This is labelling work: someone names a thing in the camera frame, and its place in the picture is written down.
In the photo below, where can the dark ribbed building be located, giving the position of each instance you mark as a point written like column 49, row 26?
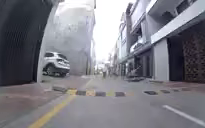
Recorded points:
column 13, row 40

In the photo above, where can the building with brick lattice wall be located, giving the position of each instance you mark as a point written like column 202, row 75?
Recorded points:
column 196, row 50

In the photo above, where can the grey concrete building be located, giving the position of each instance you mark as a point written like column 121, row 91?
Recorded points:
column 73, row 36

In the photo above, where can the white car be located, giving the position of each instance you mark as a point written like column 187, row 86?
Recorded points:
column 56, row 63

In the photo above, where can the reddish brick pavement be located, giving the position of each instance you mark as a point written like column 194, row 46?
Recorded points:
column 190, row 86
column 13, row 100

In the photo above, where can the row of buildings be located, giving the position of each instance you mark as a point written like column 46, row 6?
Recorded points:
column 136, row 40

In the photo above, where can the black and yellow speed bump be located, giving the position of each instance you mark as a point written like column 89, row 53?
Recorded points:
column 100, row 93

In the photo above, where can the grey asphalt road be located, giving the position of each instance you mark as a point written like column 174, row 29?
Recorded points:
column 123, row 113

